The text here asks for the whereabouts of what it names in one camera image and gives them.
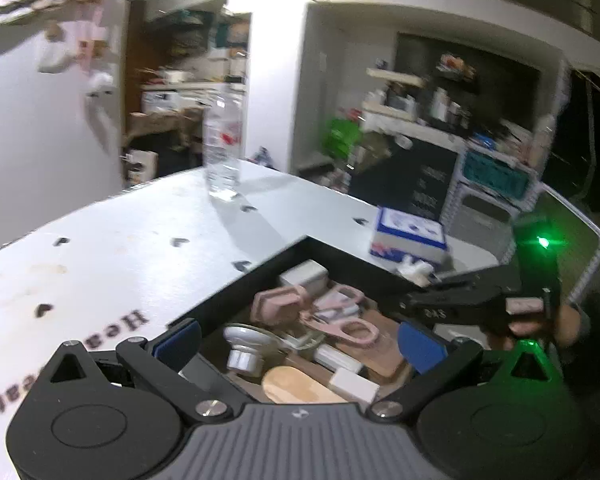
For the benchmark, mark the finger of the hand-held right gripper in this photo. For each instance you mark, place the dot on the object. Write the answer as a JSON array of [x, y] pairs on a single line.
[[450, 310], [475, 276]]

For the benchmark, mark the black chalkboard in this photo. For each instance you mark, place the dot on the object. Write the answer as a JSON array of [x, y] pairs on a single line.
[[425, 180]]

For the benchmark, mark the black box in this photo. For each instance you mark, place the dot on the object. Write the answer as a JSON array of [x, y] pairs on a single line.
[[255, 275]]

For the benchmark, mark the grey rectangular block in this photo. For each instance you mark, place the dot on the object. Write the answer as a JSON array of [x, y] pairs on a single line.
[[302, 275]]

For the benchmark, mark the pink block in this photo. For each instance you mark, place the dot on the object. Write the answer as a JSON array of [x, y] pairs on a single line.
[[275, 305]]

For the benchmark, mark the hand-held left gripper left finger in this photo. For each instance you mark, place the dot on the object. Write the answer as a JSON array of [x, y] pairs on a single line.
[[177, 342]]

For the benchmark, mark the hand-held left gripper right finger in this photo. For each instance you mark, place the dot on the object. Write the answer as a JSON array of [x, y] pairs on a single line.
[[420, 347]]

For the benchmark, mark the crumpled white tissue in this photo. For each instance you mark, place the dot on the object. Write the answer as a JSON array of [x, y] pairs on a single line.
[[415, 270]]

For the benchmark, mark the pink hook piece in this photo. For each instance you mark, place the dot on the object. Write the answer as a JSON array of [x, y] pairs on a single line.
[[337, 297]]

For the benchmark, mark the hanging white plastic bag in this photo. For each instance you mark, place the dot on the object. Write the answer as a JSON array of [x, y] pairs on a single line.
[[55, 50]]

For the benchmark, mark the white suction cup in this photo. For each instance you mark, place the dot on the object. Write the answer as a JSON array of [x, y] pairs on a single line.
[[245, 342]]

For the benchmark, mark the oval wooden piece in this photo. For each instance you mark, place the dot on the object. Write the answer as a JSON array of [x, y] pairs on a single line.
[[295, 385]]

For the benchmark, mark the blue white tissue pack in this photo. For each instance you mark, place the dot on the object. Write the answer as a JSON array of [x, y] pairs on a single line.
[[410, 232]]

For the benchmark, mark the person's right hand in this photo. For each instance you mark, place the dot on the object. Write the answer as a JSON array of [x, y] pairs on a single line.
[[570, 325]]

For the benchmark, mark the white rectangular bar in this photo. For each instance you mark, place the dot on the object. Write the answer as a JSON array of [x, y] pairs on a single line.
[[337, 357]]

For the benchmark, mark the chair with brown jacket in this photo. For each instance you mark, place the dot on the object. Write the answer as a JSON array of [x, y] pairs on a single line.
[[160, 125]]

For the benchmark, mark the clear water bottle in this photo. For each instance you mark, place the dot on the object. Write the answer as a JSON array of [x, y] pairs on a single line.
[[222, 160]]

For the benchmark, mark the beige block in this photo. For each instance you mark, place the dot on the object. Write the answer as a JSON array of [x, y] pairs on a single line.
[[352, 385]]

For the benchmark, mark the hanging plush sheep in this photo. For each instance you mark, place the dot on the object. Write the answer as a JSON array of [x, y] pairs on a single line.
[[99, 84]]

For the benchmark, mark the brown wooden board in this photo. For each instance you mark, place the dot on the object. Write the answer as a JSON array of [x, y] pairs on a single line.
[[380, 355]]

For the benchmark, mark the green bag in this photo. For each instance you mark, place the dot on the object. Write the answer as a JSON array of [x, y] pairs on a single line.
[[342, 135]]

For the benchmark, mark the teal basket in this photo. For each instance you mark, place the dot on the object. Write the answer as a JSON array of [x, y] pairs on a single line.
[[495, 175]]

